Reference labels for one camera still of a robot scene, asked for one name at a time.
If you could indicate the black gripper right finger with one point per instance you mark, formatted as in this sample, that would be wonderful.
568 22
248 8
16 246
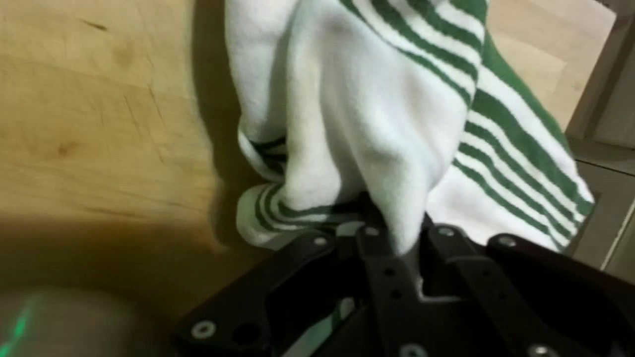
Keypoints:
528 300

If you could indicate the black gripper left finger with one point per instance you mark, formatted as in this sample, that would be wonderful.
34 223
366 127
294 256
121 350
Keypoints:
288 306

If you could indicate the white green striped towel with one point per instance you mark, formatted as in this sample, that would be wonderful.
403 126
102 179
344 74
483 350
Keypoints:
399 112

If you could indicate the small silver bowl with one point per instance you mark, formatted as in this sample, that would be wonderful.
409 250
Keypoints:
76 324

